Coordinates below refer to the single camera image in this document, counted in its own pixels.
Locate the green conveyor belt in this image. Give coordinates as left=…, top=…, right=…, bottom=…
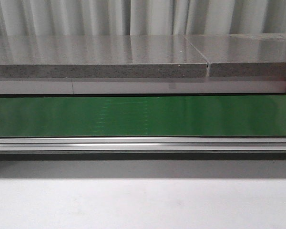
left=0, top=95, right=286, bottom=137

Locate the grey stone counter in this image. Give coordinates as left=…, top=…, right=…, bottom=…
left=0, top=33, right=286, bottom=95

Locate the grey curtain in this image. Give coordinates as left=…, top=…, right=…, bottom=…
left=0, top=0, right=286, bottom=36

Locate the aluminium conveyor frame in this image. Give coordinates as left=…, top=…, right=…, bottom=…
left=0, top=136, right=286, bottom=160

